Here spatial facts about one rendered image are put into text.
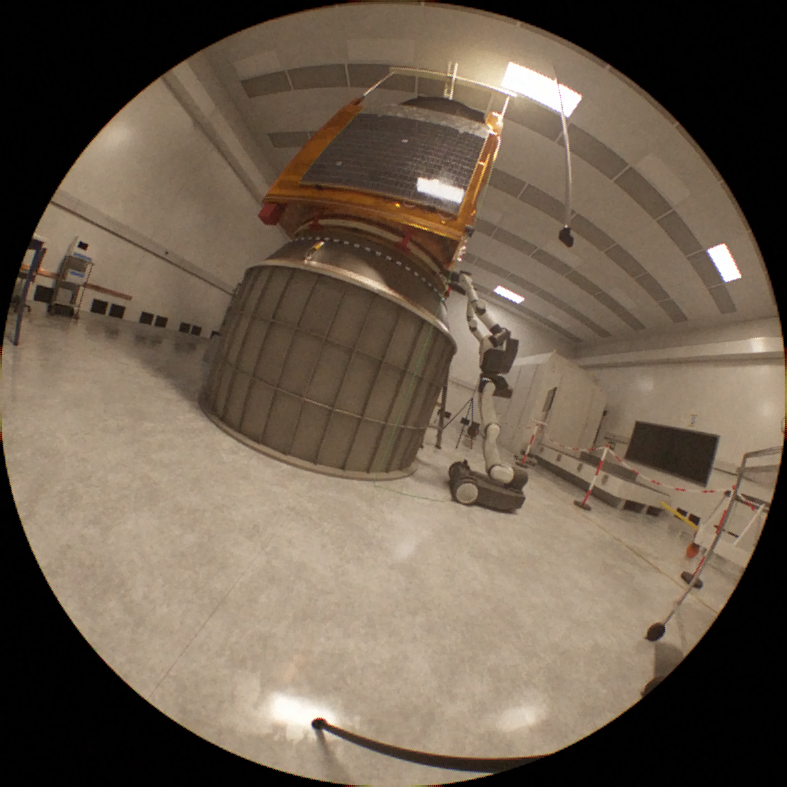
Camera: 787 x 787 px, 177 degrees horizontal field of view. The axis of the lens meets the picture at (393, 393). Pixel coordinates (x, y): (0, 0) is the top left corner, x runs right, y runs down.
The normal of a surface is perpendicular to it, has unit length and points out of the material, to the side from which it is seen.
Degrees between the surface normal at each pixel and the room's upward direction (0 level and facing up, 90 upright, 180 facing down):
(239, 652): 0
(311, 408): 90
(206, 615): 0
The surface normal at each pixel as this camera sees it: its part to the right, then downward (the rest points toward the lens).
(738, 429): -0.94, -0.35
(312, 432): 0.26, 0.14
